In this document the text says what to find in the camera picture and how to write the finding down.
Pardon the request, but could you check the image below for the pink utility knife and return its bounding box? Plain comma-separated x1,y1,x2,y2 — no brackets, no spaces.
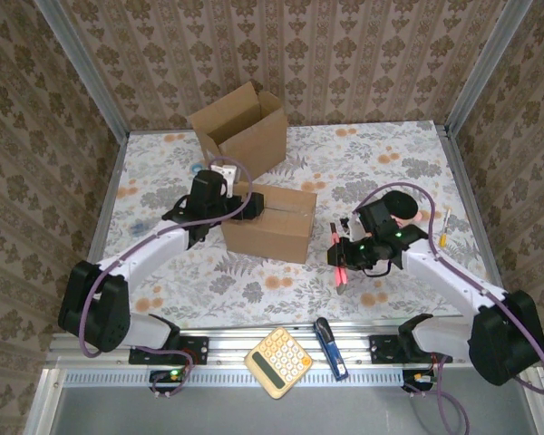
329,221,349,295

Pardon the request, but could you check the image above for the brown cardboard box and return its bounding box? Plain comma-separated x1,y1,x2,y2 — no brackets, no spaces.
187,80,289,180
220,180,318,266

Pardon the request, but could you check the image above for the yellow white pen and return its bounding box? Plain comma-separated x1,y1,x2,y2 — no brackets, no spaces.
439,207,452,248

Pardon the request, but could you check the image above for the blue black stapler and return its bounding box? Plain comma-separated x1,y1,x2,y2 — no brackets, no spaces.
313,316,349,381

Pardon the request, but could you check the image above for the floral tablecloth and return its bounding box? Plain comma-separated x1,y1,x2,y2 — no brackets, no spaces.
86,120,509,334

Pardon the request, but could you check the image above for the yellow calculator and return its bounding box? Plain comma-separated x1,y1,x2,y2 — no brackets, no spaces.
244,326,313,401

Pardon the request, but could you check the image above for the small black controller board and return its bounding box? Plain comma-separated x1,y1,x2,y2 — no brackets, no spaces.
402,369,441,393
149,369,187,393

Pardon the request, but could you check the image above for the grey metal panel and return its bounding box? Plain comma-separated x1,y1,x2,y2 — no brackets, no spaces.
24,367,544,435

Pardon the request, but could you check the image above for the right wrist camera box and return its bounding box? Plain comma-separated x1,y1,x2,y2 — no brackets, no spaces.
339,217,368,241

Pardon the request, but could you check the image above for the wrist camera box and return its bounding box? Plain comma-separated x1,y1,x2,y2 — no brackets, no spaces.
339,217,368,241
210,165,239,196

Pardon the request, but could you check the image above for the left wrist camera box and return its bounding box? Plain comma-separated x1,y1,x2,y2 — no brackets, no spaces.
210,165,239,196

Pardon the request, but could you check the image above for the thin black wire loop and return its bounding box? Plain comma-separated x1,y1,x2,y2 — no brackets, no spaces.
362,260,393,277

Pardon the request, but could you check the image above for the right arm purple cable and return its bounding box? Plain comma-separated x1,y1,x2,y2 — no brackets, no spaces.
353,182,544,435

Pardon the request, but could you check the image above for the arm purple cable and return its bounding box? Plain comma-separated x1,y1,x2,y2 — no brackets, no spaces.
353,182,544,435
79,156,255,400

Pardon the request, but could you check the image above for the aluminium side rail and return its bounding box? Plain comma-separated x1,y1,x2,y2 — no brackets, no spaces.
437,121,525,332
74,130,131,273

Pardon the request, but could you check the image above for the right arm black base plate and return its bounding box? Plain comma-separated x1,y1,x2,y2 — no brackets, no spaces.
368,333,453,365

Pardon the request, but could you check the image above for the aluminium cross rail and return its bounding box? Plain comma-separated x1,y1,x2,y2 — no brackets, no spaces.
44,330,543,369

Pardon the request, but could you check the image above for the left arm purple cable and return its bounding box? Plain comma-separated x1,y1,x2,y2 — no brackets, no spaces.
79,156,255,400

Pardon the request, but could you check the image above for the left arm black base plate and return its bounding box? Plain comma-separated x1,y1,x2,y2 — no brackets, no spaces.
127,335,209,366

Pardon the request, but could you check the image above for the aluminium frame post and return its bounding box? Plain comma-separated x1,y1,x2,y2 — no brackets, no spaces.
32,0,131,141
443,0,536,137

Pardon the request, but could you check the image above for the white slotted cable duct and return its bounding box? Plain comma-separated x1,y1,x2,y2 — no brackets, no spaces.
63,369,412,389

